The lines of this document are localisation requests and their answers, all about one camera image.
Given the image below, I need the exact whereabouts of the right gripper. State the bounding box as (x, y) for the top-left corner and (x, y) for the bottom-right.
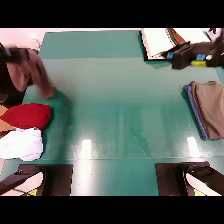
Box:
(161, 41), (195, 71)

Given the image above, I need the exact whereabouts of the brown shirt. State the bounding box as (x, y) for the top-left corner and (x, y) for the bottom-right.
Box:
(6, 48), (57, 100)

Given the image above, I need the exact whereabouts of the orange garment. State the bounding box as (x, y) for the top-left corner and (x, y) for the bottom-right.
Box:
(0, 105), (16, 133)
(167, 28), (187, 45)

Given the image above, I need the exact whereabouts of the blue garment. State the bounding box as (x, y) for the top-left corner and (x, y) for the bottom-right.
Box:
(182, 83), (210, 141)

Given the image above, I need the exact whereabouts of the tan garment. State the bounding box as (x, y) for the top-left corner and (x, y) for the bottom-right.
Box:
(191, 80), (224, 141)

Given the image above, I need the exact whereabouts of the red garment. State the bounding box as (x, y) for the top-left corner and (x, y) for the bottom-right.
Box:
(0, 102), (53, 131)

